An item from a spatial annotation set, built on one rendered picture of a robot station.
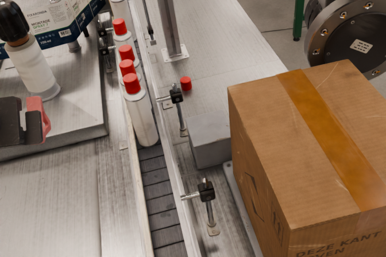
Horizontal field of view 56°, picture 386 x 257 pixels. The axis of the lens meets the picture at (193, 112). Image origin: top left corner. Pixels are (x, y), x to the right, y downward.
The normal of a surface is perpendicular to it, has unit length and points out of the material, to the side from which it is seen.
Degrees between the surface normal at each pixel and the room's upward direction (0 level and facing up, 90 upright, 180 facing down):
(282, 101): 0
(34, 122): 40
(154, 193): 0
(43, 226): 0
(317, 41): 90
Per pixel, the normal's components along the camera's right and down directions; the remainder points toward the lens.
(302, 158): -0.12, -0.72
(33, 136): -0.07, -0.11
